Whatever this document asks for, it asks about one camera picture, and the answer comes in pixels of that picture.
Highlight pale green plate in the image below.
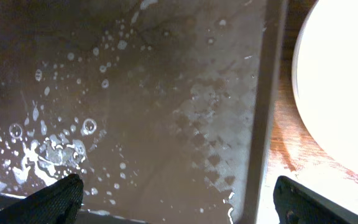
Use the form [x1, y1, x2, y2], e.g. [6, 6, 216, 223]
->
[292, 0, 358, 174]

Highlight brown plastic serving tray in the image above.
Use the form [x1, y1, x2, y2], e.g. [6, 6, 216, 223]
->
[0, 0, 287, 223]

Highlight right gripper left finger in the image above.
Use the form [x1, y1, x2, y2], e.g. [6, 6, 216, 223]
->
[0, 174, 84, 224]

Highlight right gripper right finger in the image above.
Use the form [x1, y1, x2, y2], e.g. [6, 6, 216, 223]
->
[273, 175, 358, 224]

